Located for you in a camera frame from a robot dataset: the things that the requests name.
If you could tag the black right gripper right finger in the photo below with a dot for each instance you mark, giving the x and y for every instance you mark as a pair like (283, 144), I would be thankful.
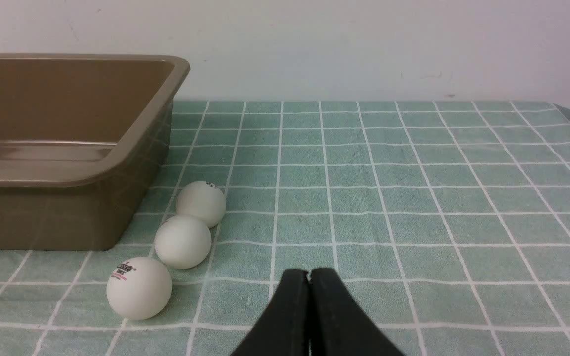
(339, 325)

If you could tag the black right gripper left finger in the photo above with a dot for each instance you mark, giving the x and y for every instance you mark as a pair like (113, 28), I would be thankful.
(281, 329)

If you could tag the plain white ping-pong ball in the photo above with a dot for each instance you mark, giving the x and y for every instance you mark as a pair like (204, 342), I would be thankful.
(182, 242)

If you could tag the white ping-pong ball with logo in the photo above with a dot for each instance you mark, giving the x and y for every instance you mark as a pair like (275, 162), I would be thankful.
(139, 288)

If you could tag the green checkered tablecloth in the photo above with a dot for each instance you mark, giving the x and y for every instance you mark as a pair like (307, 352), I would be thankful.
(449, 223)

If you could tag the olive plastic bin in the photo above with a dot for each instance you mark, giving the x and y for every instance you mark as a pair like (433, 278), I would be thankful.
(82, 138)

